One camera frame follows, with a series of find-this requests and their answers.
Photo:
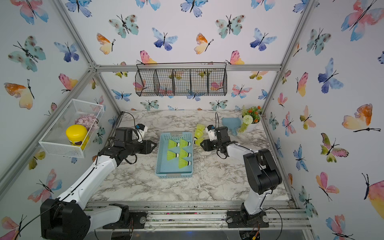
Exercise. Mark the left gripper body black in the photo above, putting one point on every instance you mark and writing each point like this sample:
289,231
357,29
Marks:
136,147

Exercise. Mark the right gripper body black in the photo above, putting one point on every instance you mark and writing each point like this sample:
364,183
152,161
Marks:
213,145

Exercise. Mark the yellow shuttlecock nested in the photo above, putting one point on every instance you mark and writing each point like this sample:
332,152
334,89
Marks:
198,141

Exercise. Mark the yellow shuttlecock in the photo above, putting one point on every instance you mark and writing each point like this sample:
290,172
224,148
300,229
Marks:
183,163
199,132
184,154
172,144
184,143
171,155

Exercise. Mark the light blue plastic storage basket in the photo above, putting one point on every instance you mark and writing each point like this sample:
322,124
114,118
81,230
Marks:
170,169

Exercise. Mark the yellow shuttlecock bottom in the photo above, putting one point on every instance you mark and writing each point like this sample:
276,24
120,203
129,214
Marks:
184,143

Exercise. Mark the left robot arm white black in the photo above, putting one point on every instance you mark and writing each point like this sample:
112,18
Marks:
65,218

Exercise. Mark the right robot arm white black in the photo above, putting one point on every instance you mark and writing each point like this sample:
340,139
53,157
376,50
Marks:
262,173

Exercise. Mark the light blue plastic scoop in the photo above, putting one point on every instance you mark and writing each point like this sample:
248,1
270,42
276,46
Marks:
232,124

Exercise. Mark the artificial plant in white pot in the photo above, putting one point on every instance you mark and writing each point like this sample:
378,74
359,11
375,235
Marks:
250,118

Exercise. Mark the pink round item in basket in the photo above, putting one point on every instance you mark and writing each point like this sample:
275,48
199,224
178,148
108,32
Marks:
89,121

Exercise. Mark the yellow lidded jar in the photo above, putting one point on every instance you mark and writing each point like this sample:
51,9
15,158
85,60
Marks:
78,136

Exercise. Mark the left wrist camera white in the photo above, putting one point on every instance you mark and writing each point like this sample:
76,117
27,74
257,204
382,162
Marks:
141,130

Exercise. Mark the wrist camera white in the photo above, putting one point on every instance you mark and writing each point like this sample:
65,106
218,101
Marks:
211,130
141,130

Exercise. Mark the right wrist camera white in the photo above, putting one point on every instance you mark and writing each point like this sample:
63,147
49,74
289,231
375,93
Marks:
211,130

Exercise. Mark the white mesh wall basket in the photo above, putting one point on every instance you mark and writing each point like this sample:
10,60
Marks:
55,142

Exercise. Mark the black wire wall basket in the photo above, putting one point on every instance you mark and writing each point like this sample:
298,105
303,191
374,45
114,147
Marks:
192,80

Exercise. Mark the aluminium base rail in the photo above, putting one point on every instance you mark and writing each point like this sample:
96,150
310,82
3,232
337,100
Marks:
211,215

